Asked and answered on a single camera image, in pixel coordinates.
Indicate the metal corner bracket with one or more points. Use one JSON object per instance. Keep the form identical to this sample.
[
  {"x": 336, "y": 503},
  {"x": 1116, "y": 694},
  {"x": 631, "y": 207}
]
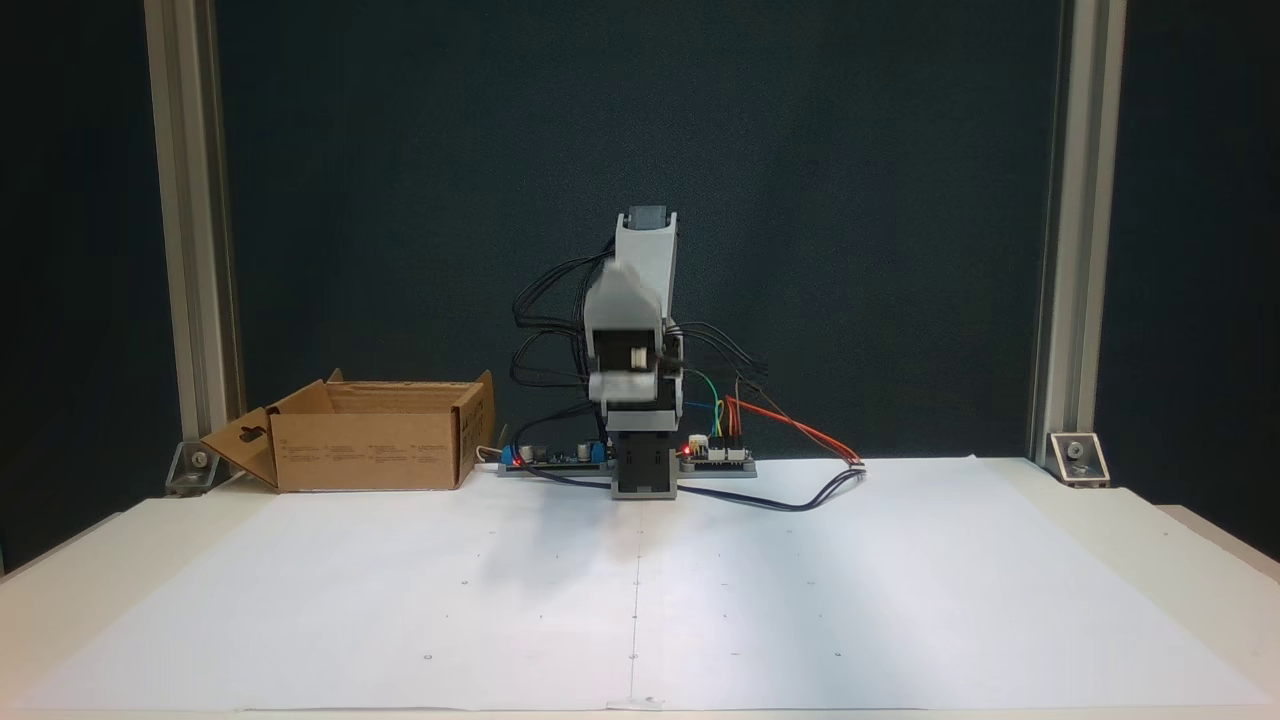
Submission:
[
  {"x": 1078, "y": 458},
  {"x": 198, "y": 462}
]

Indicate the aluminium frame post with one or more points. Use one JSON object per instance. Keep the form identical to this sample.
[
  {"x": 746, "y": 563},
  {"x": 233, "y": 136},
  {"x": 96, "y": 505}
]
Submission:
[
  {"x": 1085, "y": 220},
  {"x": 190, "y": 220}
]

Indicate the open cardboard box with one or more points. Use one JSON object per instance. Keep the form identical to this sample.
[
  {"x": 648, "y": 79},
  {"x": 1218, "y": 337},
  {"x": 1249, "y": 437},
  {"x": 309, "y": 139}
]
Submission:
[{"x": 370, "y": 455}]

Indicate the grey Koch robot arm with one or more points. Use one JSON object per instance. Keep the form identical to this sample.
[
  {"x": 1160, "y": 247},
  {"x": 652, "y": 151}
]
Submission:
[{"x": 645, "y": 245}]

